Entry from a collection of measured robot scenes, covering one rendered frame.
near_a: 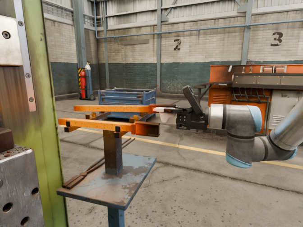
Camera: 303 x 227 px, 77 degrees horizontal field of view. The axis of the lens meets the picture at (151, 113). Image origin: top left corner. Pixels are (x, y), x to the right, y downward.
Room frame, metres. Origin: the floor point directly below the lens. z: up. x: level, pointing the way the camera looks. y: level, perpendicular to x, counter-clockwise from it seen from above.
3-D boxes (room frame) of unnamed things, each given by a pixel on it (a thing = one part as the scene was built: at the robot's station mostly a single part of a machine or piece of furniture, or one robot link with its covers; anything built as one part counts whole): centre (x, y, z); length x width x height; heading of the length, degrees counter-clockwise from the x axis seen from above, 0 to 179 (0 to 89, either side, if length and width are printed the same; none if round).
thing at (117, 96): (4.55, 0.56, 0.36); 1.20 x 0.80 x 0.72; 70
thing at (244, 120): (0.66, -0.32, 1.00); 0.12 x 0.09 x 0.10; 73
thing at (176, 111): (0.70, -0.09, 1.02); 0.09 x 0.05 x 0.02; 75
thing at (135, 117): (0.81, 0.17, 0.97); 0.23 x 0.06 x 0.02; 73
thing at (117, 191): (0.81, 0.17, 0.70); 0.40 x 0.30 x 0.02; 163
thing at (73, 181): (0.95, 0.23, 0.71); 0.60 x 0.04 x 0.01; 159
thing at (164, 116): (0.72, -0.05, 1.00); 0.09 x 0.03 x 0.06; 75
